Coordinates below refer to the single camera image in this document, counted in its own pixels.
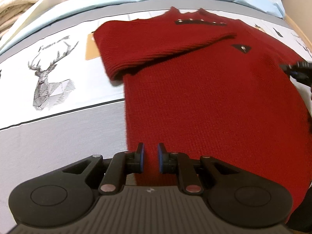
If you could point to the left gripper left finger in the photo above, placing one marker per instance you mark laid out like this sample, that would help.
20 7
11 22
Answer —
120 166

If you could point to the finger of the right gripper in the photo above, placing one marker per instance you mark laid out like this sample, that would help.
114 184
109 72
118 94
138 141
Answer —
300 71

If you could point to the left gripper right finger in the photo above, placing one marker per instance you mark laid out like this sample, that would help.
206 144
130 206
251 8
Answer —
183 167

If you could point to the dark red knit sweater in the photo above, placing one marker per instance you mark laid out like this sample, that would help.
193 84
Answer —
203 84

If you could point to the deer print bed sheet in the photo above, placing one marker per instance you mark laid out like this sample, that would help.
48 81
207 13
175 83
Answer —
60 109

